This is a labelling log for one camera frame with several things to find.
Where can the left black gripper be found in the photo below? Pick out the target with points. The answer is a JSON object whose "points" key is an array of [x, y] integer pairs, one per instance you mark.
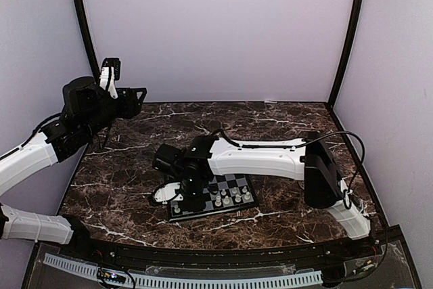
{"points": [[130, 106]]}

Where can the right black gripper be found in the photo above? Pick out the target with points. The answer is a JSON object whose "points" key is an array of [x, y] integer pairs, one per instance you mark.
{"points": [[198, 204]]}

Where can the white corner rook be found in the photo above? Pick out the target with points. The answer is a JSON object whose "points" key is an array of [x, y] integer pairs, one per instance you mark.
{"points": [[175, 209]]}

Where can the white chess queen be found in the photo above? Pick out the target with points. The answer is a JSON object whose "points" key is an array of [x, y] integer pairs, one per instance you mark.
{"points": [[226, 200]]}

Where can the black grey chessboard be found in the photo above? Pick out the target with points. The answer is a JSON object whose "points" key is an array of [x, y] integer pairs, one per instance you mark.
{"points": [[225, 182]]}

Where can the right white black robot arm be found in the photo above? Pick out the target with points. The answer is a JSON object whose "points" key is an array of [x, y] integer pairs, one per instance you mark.
{"points": [[190, 170]]}

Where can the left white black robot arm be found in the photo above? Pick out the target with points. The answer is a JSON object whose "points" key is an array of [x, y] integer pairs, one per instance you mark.
{"points": [[88, 108]]}

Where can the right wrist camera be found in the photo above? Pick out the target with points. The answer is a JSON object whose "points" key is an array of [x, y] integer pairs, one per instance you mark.
{"points": [[167, 193]]}

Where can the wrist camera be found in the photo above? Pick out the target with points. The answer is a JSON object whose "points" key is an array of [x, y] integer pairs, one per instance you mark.
{"points": [[167, 193], [110, 73]]}

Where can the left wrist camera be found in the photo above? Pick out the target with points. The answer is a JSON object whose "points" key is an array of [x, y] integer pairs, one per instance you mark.
{"points": [[110, 73]]}

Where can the white slotted cable duct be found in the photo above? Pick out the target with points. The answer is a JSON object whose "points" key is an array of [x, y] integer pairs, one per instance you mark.
{"points": [[164, 277]]}

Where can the left black frame post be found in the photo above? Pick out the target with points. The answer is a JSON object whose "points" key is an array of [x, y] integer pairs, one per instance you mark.
{"points": [[86, 36]]}

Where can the black frame post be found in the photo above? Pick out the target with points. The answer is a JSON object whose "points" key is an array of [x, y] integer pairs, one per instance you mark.
{"points": [[346, 51], [86, 36]]}

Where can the black front rail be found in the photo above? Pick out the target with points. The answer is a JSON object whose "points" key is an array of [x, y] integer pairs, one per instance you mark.
{"points": [[327, 254]]}

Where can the right black frame post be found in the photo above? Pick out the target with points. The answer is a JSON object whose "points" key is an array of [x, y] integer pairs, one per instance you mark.
{"points": [[346, 51]]}

